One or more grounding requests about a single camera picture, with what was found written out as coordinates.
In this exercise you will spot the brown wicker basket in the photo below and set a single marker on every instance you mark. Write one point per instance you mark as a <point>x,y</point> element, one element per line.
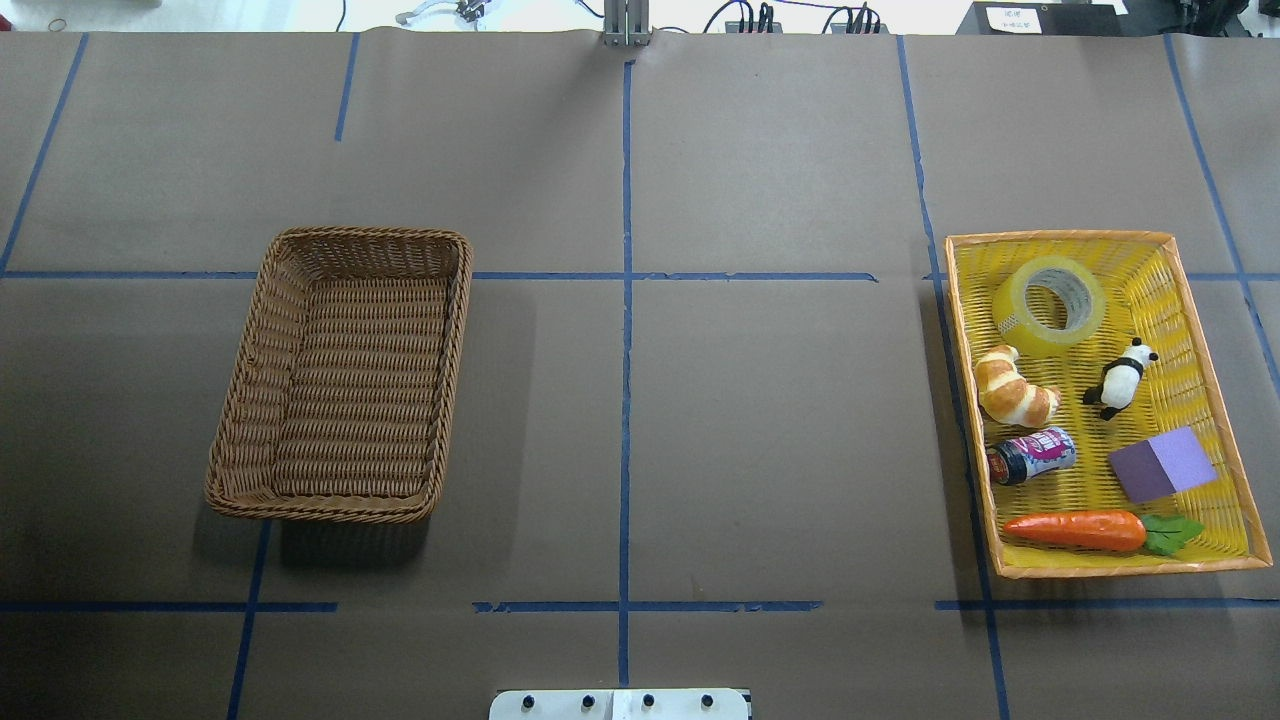
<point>340,406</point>

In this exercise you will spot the yellow plastic basket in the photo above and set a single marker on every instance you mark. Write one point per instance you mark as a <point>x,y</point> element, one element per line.
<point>1138,280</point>

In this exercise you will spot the toy croissant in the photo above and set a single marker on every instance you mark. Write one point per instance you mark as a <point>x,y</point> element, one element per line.
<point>1007,396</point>

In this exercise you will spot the small purple can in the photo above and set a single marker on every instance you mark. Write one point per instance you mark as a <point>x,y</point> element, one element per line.
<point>1016,460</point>

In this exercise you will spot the toy panda figure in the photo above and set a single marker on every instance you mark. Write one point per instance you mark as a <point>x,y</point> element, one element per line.
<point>1120,379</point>

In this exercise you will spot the toy carrot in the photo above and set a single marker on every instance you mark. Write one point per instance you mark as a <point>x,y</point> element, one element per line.
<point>1115,531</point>

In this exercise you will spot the purple block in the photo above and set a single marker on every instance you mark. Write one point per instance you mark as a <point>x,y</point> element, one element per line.
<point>1162,466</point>

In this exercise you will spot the aluminium frame post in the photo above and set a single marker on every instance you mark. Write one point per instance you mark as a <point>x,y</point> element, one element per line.
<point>626,23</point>

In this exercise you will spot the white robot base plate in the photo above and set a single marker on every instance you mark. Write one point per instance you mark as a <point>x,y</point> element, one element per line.
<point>623,703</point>

